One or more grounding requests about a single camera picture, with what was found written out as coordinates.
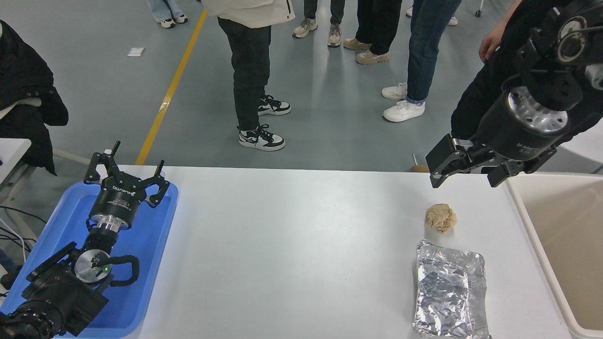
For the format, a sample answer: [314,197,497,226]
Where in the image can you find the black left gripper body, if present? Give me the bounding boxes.
[90,176,148,226]

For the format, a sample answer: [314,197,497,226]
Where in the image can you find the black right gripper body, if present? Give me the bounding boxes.
[473,89,565,162]

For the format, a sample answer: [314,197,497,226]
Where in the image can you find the silver foil tray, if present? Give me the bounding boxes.
[412,239,492,339]

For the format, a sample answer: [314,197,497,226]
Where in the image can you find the person's hand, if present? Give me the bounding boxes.
[479,26,503,64]

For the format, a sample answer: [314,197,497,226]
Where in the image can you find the crumpled tan paper ball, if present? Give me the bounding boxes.
[425,203,457,234]

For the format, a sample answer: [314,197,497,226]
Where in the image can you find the blue plastic tray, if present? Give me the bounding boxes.
[0,180,179,339]

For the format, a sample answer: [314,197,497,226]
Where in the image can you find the white chair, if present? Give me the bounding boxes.
[558,118,603,174]

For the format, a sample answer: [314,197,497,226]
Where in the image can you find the white side table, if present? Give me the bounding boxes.
[0,138,33,185]

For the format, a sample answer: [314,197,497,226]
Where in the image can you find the large pale bin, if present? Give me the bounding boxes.
[505,172,603,339]

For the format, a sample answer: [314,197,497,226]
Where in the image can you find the seated person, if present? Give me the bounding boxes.
[0,19,69,176]

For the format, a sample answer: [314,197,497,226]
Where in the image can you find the black floor cables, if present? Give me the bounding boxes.
[0,205,48,264]

